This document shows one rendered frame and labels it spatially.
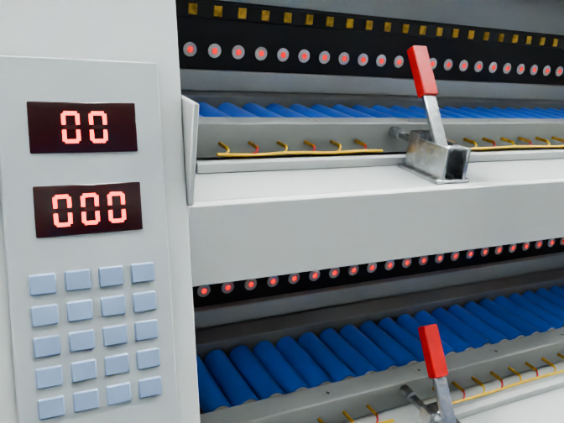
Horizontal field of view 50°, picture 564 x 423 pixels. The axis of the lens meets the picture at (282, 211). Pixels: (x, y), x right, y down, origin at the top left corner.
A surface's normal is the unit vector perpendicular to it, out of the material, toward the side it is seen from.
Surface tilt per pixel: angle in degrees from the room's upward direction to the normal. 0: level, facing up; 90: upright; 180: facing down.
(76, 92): 90
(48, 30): 90
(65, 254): 90
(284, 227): 109
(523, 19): 90
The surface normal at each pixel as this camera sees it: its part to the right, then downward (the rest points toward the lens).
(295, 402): 0.11, -0.94
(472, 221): 0.46, 0.34
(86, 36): 0.47, 0.02
